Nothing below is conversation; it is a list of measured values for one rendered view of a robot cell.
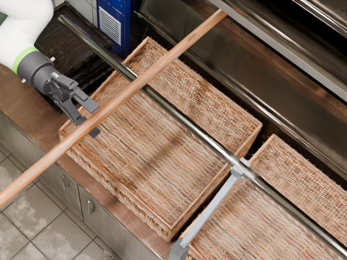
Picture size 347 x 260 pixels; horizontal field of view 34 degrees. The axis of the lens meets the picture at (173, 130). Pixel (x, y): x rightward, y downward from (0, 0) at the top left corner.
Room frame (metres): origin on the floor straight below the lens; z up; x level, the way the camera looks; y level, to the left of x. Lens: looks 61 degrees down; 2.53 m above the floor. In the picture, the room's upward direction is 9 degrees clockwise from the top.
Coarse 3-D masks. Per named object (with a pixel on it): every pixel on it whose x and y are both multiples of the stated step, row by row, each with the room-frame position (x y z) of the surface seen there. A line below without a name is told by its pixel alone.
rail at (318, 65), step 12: (228, 0) 1.03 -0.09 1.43; (240, 12) 1.01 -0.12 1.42; (252, 12) 1.00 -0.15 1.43; (264, 24) 0.97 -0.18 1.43; (276, 36) 0.94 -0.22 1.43; (288, 48) 0.92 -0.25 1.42; (300, 48) 0.91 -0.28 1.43; (312, 60) 0.88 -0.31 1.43; (324, 72) 0.86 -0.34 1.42; (336, 72) 0.86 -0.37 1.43; (336, 84) 0.83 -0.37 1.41
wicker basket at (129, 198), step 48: (144, 48) 1.31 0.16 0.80; (96, 96) 1.09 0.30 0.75; (144, 96) 1.23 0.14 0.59; (192, 96) 1.16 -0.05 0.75; (96, 144) 0.98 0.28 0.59; (144, 144) 1.01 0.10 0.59; (192, 144) 1.04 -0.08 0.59; (240, 144) 1.01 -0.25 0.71; (144, 192) 0.81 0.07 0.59; (192, 192) 0.85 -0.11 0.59
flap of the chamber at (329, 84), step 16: (208, 0) 1.06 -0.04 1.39; (240, 0) 1.06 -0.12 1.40; (256, 0) 1.08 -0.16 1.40; (272, 0) 1.09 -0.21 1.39; (288, 0) 1.10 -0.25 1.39; (240, 16) 1.00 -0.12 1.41; (272, 16) 1.03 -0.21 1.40; (288, 16) 1.04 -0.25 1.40; (304, 16) 1.06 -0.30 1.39; (256, 32) 0.97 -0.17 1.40; (288, 32) 0.98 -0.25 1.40; (304, 32) 0.99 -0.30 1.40; (320, 32) 1.01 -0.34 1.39; (336, 32) 1.02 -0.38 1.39; (304, 48) 0.93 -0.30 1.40; (320, 48) 0.95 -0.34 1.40; (336, 48) 0.96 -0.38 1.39; (304, 64) 0.88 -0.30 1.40; (336, 64) 0.90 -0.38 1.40; (320, 80) 0.85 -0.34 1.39
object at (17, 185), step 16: (224, 16) 1.18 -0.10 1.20; (192, 32) 1.09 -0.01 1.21; (176, 48) 1.02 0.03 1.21; (160, 64) 0.95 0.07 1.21; (144, 80) 0.89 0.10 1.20; (128, 96) 0.83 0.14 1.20; (96, 112) 0.76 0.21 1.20; (112, 112) 0.78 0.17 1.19; (80, 128) 0.71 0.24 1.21; (64, 144) 0.65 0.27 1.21; (48, 160) 0.60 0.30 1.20; (32, 176) 0.55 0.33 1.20; (0, 192) 0.49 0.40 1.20; (16, 192) 0.50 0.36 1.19
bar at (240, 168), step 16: (64, 16) 1.10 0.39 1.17; (80, 32) 1.04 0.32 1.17; (96, 48) 1.00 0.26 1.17; (112, 64) 0.95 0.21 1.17; (128, 80) 0.91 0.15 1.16; (160, 96) 0.87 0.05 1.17; (176, 112) 0.82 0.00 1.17; (192, 128) 0.78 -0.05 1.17; (208, 144) 0.74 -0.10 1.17; (240, 160) 0.71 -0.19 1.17; (240, 176) 0.67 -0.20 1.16; (256, 176) 0.67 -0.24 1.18; (224, 192) 0.64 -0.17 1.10; (272, 192) 0.63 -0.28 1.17; (208, 208) 0.60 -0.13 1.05; (288, 208) 0.59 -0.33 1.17; (304, 224) 0.56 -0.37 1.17; (336, 240) 0.52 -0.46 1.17; (176, 256) 0.49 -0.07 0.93
